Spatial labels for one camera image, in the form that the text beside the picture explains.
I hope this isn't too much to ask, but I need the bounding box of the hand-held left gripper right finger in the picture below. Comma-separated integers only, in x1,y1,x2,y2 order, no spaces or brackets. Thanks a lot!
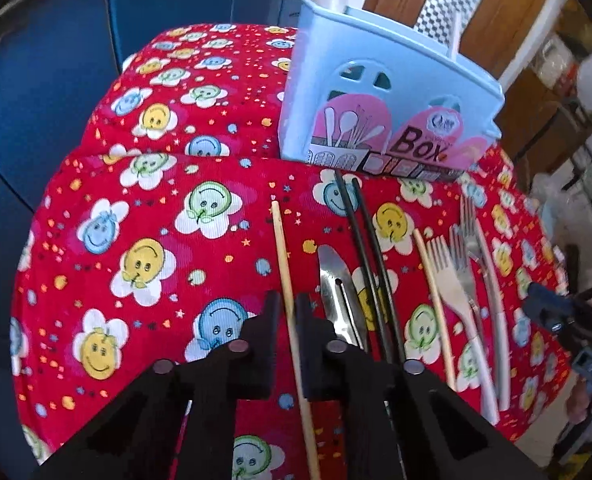
295,293,547,480

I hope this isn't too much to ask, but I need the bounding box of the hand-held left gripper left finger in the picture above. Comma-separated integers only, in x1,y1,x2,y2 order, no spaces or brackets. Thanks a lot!
31,291,283,480

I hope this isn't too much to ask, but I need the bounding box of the metal table knife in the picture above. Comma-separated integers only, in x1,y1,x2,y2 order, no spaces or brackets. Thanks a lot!
318,245,369,352

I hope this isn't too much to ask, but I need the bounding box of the metal fork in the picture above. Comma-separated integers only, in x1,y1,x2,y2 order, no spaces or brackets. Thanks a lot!
448,225,479,311
458,195,512,411

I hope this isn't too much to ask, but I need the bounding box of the wooden chopstick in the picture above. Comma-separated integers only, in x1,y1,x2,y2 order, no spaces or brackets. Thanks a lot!
270,201,322,480
413,229,457,392

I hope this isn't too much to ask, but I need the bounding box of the pale wooden fork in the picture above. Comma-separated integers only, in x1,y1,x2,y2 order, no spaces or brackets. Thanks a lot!
427,239,500,425

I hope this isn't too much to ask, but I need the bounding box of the light blue utensil holder box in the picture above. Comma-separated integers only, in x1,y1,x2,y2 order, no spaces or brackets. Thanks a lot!
279,0,505,183

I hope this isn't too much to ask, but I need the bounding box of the cluttered metal rack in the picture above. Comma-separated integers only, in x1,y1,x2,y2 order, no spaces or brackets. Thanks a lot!
516,10,592,281

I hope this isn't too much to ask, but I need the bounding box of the red smiley flower cloth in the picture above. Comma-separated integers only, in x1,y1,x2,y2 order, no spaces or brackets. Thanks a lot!
8,22,574,480

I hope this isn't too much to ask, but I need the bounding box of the wooden door with glass panel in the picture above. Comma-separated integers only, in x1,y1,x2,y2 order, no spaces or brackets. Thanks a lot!
363,0,569,87

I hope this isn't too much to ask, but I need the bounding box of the white utensil handle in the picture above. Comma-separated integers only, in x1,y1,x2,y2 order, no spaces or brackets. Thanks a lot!
448,10,464,59

